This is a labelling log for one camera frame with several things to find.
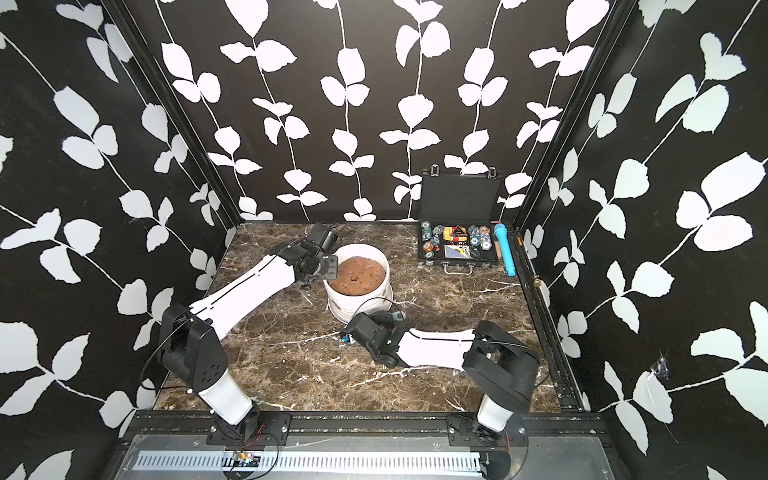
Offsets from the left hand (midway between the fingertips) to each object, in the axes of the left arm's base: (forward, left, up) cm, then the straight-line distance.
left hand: (331, 263), depth 87 cm
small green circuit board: (-46, +19, -16) cm, 52 cm away
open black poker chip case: (+25, -45, -14) cm, 53 cm away
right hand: (-10, -15, -9) cm, 20 cm away
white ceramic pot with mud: (-4, -9, -5) cm, 11 cm away
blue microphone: (+22, -62, -14) cm, 68 cm away
